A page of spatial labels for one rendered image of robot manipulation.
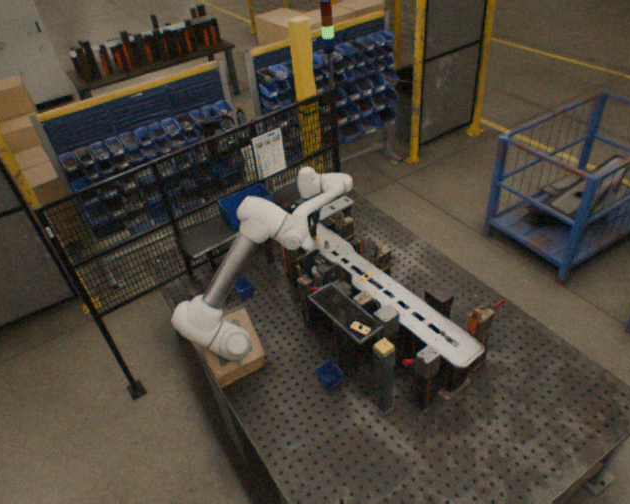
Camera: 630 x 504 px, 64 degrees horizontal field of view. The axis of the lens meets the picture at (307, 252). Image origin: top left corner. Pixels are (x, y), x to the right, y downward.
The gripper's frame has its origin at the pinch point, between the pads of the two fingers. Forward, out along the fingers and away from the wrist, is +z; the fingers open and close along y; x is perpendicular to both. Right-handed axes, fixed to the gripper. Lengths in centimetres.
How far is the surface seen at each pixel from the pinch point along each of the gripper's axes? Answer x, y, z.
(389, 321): -83, -18, -4
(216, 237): 37, -45, 2
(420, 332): -92, -7, 5
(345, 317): -73, -35, -11
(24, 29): 635, -21, -7
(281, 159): 55, 18, -18
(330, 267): -45, -21, -14
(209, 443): -12, -103, 105
